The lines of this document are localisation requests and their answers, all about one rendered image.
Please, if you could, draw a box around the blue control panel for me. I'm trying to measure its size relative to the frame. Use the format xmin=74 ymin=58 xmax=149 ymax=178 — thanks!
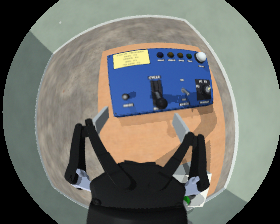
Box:
xmin=107 ymin=48 xmax=214 ymax=118

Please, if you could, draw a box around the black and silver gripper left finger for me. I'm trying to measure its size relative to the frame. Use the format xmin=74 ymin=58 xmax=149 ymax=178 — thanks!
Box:
xmin=64 ymin=106 xmax=131 ymax=192

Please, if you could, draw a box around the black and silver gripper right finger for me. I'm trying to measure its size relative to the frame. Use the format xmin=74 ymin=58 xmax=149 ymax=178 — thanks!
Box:
xmin=148 ymin=113 xmax=210 ymax=197

